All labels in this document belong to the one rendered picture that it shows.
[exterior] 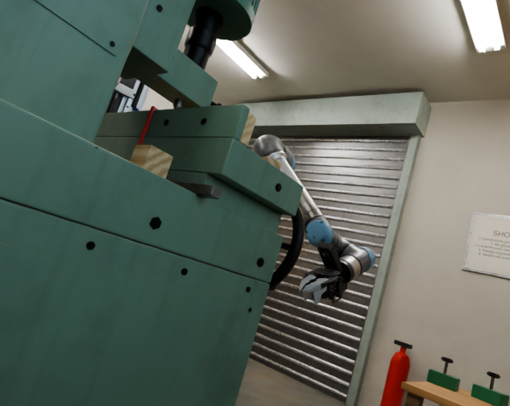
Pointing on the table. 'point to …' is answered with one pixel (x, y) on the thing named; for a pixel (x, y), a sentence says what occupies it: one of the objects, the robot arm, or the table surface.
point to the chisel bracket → (183, 83)
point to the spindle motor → (238, 22)
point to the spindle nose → (203, 35)
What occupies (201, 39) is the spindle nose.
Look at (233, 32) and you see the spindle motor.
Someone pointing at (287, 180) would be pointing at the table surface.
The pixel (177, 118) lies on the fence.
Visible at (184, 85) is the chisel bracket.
